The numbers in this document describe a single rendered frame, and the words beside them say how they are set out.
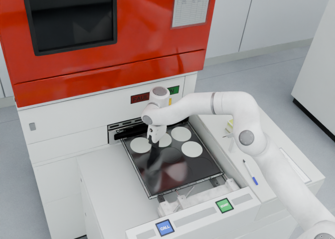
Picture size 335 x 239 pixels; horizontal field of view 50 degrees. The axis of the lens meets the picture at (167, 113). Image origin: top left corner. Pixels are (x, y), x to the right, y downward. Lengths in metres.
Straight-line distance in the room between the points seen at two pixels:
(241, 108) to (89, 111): 0.67
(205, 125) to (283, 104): 1.97
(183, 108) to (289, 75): 2.76
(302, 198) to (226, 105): 0.42
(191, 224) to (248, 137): 0.41
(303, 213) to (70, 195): 1.22
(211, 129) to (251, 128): 0.54
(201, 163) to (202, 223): 0.35
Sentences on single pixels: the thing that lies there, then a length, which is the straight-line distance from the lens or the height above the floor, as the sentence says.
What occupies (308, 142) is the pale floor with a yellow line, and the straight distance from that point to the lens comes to 3.35.
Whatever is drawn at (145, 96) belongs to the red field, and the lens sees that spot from 1.66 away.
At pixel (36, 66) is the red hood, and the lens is 1.36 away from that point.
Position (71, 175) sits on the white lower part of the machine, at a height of 0.68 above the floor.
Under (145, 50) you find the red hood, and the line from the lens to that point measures 1.45.
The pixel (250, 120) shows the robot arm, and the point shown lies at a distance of 1.26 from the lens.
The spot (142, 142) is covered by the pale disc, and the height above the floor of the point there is 0.90.
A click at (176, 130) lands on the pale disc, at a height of 0.90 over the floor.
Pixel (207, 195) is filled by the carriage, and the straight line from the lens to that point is 1.60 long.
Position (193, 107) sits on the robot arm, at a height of 1.25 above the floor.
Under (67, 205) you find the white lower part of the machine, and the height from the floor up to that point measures 0.44.
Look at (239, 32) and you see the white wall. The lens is 3.90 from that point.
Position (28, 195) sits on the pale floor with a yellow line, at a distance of 2.72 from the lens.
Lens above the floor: 2.16
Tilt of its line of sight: 42 degrees down
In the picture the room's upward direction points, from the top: 6 degrees clockwise
